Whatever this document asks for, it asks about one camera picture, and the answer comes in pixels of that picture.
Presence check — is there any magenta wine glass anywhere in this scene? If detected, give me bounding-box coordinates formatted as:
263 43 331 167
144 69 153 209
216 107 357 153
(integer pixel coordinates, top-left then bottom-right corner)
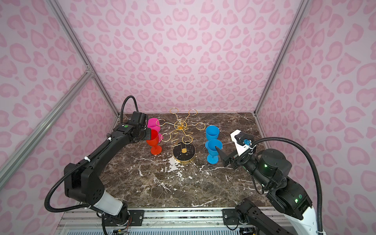
147 118 162 142

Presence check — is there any blue wine glass front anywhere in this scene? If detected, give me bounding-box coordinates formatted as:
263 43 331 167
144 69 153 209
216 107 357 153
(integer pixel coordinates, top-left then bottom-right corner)
206 139 223 165

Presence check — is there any blue wine glass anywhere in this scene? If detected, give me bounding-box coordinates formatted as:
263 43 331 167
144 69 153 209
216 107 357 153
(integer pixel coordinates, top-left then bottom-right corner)
206 139 223 165
206 125 220 141

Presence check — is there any red wine glass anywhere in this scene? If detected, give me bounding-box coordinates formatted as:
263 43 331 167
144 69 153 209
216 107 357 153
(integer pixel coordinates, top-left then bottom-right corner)
146 129 162 155

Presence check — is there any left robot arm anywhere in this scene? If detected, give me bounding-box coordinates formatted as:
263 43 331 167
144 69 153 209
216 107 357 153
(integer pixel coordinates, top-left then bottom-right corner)
64 113 151 224

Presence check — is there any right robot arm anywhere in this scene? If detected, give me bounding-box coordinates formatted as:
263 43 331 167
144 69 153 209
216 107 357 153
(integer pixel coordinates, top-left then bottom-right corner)
218 149 325 235

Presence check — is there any aluminium diagonal brace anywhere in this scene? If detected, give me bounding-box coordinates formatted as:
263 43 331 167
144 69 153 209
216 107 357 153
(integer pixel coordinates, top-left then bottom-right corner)
1 69 92 189

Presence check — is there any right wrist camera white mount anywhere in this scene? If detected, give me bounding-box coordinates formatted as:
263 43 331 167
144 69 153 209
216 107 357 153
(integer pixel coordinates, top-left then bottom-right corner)
230 130 255 157

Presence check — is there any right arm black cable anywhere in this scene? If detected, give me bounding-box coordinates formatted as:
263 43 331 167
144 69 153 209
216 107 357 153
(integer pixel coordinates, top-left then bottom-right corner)
236 136 324 235

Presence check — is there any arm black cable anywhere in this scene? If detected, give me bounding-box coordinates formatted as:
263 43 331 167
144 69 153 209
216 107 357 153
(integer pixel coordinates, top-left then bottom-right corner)
236 136 324 235
43 95 139 235

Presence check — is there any gold wire glass rack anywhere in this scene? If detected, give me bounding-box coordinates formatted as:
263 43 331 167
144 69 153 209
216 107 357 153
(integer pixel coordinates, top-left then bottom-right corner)
156 107 207 165

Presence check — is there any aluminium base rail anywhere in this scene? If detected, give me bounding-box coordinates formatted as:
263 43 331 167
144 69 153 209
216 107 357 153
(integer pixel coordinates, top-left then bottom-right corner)
55 207 309 235

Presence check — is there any aluminium corner post left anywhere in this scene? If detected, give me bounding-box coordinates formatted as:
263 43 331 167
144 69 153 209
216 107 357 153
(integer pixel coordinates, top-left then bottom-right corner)
46 0 119 117

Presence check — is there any aluminium corner post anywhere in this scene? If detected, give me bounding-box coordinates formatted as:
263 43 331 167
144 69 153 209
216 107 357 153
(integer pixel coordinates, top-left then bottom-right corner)
254 0 312 116
46 0 119 117

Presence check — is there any aluminium corner post right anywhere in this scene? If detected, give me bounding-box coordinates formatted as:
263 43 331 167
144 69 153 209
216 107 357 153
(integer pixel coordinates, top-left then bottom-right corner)
254 0 312 116

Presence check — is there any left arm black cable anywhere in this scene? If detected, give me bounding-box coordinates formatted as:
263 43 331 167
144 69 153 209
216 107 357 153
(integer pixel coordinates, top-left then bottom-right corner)
43 95 139 235

